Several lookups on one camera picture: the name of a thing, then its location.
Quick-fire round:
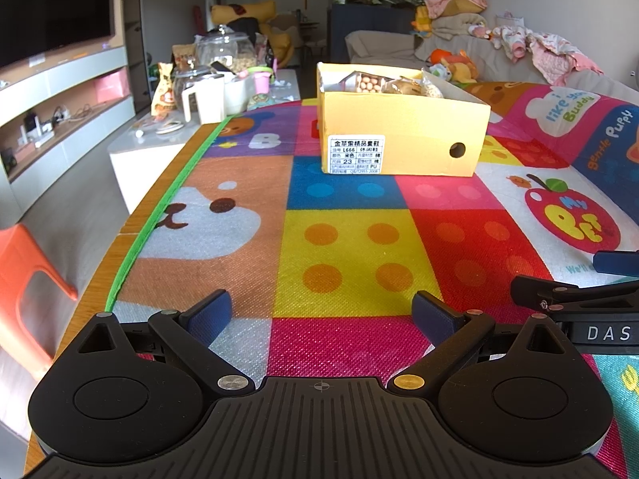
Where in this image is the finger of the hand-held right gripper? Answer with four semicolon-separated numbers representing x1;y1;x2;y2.
593;251;639;276
510;274;639;313

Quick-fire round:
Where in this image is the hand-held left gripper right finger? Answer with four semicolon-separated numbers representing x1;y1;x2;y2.
392;290;567;395

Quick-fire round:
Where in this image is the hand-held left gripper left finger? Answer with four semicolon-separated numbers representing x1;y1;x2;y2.
75;288;258;395

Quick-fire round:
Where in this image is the yellow shoe box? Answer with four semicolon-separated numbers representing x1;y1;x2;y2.
317;62;493;178

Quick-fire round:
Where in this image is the clear cereal bar packet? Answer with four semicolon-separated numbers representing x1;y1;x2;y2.
421;68;446;100

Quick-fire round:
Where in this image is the clear bun bread packet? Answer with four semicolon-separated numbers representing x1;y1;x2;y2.
382;78;425;96

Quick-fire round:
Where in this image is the red peanut snack packet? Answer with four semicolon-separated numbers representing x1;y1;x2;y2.
356;73;389;95

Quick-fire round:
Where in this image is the colourful printed play mat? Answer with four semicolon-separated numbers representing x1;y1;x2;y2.
105;80;639;479

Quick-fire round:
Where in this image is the white low cabinet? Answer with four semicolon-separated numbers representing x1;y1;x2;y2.
109;70;303;216

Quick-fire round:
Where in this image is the orange plastic stool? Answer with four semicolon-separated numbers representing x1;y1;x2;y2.
0;223;79;381

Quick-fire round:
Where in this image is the white plastic jug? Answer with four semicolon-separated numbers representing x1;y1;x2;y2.
180;74;226;125

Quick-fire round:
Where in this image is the pink clothing pile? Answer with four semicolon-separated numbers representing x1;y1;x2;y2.
490;24;603;86

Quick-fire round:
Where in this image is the white rectangular container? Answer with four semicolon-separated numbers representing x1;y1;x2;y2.
224;76;258;115

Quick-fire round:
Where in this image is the orange printed snack bag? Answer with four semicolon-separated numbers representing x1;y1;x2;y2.
151;62;177;116

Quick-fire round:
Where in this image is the pink cup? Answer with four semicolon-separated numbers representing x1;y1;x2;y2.
253;67;275;95

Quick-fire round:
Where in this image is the glass kettle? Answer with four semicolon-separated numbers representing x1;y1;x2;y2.
171;64;216;111

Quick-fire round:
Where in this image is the orange plush toy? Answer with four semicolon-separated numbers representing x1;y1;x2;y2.
429;49;478;83

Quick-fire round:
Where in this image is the pink box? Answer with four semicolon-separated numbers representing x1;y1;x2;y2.
94;70;130;105

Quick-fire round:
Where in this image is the white power strip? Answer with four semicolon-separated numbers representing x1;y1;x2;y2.
20;109;67;144

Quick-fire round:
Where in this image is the brown snack bag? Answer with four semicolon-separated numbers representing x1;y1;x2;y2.
172;44;198;69

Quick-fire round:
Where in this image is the glass jar with lid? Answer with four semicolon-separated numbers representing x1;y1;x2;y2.
194;24;258;73

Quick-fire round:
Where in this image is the beige sofa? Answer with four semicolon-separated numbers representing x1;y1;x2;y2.
344;29;639;99

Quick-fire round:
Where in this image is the pile of folded blankets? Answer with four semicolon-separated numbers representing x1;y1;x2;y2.
413;0;488;39

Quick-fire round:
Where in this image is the large yellow plush toy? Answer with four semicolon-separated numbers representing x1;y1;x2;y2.
210;1;296;69

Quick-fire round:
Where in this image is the glass fish tank cabinet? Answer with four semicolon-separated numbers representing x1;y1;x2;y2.
329;0;441;49

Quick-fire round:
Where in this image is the black television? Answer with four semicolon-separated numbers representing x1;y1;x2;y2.
0;0;115;68

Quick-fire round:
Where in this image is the grey wall shelf unit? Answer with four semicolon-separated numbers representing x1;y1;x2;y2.
0;45;139;220

